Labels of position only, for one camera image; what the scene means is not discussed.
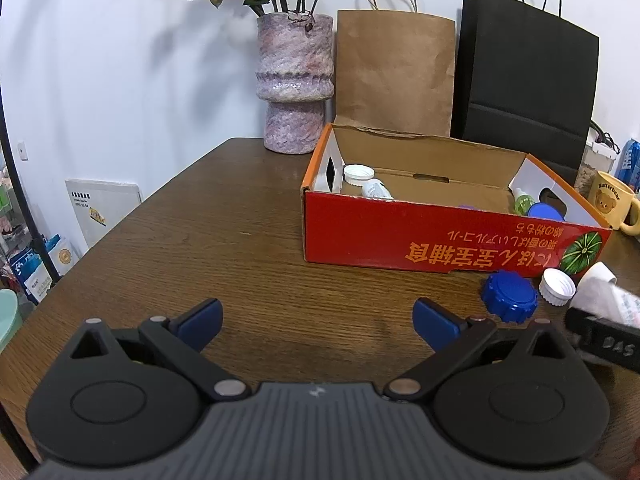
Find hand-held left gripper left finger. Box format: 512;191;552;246
60;298;252;403

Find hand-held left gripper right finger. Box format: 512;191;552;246
383;297;582;403

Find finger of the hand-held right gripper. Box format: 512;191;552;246
564;306;599;342

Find white squeeze tube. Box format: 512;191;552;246
569;261;640;329

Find red and orange cardboard box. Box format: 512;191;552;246
300;122;614;277

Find white ribbed bottle cap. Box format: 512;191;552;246
538;268;578;307
342;164;376;187

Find large blue ribbed cap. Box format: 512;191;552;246
480;269;540;325

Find blue ribbed bottle cap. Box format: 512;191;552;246
527;201;566;222

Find yellow bear mug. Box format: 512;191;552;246
587;170;640;236

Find small green bottle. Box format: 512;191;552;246
510;187;536;215

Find white flat board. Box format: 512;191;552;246
64;178;144;252

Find clear jar of grains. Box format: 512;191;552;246
574;139;621;196

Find white packet with orange circle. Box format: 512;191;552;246
42;233;79;277

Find blue snack packet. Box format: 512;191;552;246
615;138;640;194

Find blue and white packet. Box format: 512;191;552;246
9;249;53;305

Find pale green basin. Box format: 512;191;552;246
0;289;21;352

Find black tripod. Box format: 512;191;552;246
0;104;64;282

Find black paper bag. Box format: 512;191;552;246
449;0;600;172

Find brown paper bag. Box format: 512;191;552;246
335;0;457;138

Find mottled purple ceramic vase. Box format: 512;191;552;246
256;11;335;155

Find black cables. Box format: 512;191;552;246
589;119;622;149

